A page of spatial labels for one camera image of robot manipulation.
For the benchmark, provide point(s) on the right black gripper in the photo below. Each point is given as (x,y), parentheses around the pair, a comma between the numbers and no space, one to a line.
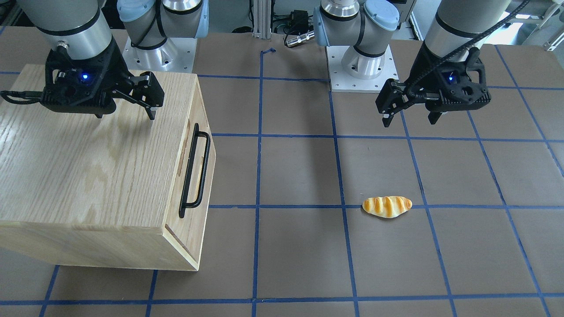
(115,67)

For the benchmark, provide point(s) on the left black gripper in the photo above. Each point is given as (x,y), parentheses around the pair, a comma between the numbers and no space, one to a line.
(422,66)

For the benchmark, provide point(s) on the wooden drawer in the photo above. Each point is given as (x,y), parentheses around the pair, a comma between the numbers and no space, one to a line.
(185,226)

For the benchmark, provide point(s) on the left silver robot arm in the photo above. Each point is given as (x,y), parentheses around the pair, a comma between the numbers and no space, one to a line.
(368,27)

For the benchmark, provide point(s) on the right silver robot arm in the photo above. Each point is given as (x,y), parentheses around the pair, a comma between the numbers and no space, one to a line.
(81,27)

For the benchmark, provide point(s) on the light wooden drawer cabinet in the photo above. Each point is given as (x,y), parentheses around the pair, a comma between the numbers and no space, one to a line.
(78,190)

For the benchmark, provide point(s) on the toy bread roll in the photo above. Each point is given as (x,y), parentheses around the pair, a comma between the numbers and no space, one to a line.
(387,206)

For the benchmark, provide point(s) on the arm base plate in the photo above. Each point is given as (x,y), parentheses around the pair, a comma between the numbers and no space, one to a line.
(176,55)
(352,72)

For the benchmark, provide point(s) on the silver cable connector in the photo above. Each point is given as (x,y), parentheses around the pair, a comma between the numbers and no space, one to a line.
(299,39)

